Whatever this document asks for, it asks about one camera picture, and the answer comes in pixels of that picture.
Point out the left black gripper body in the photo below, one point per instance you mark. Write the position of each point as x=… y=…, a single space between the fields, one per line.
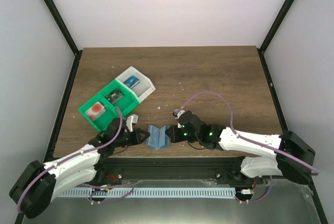
x=134 y=137

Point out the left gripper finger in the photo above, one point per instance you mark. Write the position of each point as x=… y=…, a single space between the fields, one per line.
x=142 y=133
x=141 y=139

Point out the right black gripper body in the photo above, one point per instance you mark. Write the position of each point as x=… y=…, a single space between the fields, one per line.
x=176 y=134

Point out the blue leather card holder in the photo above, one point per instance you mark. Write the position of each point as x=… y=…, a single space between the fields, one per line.
x=157 y=139

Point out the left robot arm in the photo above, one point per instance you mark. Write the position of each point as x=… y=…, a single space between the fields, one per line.
x=40 y=183

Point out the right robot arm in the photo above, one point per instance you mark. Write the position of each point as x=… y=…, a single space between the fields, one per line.
x=285 y=155

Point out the red white card stack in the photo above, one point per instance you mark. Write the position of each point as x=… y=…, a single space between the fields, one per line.
x=95 y=111

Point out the black card stack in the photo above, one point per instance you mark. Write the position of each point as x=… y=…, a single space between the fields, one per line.
x=114 y=96

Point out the blue VIP card stack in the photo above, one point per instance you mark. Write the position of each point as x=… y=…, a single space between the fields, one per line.
x=131 y=81

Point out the green plastic bin front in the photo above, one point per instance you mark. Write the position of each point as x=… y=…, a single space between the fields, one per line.
x=105 y=119

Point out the green plastic bin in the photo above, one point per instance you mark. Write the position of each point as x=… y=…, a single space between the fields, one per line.
x=126 y=103
x=105 y=119

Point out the white plastic bin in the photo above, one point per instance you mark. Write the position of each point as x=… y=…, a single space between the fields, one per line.
x=142 y=90

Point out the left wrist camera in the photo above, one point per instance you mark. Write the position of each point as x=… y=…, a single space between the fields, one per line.
x=131 y=120

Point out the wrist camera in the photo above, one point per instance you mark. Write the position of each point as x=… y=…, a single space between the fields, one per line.
x=131 y=120
x=177 y=113

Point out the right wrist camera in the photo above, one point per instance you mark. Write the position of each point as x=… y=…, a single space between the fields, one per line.
x=177 y=113

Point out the light blue cable duct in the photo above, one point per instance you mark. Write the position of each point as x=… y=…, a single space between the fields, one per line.
x=151 y=192

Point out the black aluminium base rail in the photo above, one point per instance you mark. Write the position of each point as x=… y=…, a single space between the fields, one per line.
x=116 y=170

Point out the left black frame post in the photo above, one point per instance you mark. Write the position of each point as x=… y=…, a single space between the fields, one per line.
x=61 y=25

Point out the black frame post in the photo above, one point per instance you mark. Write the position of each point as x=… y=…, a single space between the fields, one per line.
x=287 y=4
x=61 y=25

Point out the right black frame post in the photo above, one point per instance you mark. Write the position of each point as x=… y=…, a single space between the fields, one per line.
x=287 y=4

